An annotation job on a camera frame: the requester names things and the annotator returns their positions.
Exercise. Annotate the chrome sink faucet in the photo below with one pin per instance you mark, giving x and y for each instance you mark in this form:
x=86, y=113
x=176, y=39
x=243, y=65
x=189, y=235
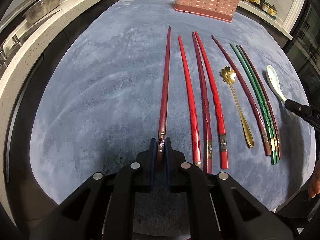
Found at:
x=7, y=53

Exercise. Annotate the red chopstick black band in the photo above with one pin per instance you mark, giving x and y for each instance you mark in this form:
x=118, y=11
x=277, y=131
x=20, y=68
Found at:
x=224, y=163

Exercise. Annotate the white ceramic spoon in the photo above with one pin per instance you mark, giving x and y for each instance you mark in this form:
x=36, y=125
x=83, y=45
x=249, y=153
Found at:
x=273, y=82

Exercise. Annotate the dark maroon chopstick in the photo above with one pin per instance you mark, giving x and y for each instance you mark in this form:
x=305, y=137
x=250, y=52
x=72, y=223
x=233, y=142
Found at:
x=267, y=100

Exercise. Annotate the steel mixing bowl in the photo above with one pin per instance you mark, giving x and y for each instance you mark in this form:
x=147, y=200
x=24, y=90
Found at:
x=40, y=9

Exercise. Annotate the dark red chopstick gold band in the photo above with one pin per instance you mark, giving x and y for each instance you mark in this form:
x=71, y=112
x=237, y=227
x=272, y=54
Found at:
x=207, y=131

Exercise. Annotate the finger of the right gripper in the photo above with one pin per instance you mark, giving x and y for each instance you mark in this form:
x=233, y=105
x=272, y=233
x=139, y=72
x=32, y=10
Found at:
x=300, y=110

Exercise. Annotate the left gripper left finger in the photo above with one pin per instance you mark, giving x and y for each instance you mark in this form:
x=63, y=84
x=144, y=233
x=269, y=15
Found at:
x=152, y=162

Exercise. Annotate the bright red chopstick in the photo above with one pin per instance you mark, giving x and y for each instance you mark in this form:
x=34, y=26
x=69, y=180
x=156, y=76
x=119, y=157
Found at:
x=195, y=136

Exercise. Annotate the gold flower spoon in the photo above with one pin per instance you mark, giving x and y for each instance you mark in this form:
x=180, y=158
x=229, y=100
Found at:
x=229, y=77

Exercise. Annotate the person right hand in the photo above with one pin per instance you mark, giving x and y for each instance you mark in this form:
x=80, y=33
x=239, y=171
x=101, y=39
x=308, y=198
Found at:
x=314, y=187

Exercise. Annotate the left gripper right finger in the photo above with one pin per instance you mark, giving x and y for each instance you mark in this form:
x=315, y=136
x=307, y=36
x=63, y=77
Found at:
x=168, y=155

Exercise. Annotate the spice jar rack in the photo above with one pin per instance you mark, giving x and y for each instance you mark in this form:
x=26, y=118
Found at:
x=269, y=9

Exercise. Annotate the blue grey mat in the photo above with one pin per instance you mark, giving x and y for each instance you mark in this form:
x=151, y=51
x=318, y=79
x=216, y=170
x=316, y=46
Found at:
x=101, y=105

